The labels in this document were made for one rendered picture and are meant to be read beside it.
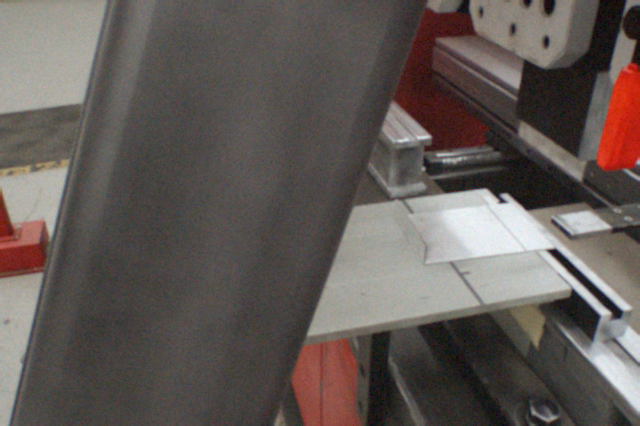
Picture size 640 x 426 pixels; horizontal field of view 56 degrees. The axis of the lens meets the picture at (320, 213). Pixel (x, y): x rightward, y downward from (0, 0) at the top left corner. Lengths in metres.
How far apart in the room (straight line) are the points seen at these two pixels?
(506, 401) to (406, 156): 0.44
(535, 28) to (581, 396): 0.30
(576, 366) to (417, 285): 0.15
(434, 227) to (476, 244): 0.05
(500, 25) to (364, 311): 0.27
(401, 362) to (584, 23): 0.36
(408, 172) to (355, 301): 0.44
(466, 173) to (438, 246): 0.52
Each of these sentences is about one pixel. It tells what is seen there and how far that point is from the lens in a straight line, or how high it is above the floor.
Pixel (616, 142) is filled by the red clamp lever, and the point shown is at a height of 1.17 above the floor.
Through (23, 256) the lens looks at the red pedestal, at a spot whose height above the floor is 0.07.
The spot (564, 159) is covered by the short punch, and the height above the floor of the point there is 1.09.
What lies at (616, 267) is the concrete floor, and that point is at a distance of 2.49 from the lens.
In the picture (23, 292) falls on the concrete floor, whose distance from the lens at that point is 2.36.
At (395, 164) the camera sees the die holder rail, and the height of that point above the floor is 0.92.
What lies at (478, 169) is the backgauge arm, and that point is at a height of 0.84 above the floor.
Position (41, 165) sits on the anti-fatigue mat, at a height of 0.01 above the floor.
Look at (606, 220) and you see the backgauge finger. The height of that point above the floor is 1.00.
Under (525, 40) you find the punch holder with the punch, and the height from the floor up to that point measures 1.19.
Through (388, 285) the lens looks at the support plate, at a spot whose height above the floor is 1.00.
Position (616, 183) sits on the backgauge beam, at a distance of 0.89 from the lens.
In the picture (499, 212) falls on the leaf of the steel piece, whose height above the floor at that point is 1.00.
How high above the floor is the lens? 1.32
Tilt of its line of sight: 31 degrees down
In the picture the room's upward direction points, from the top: straight up
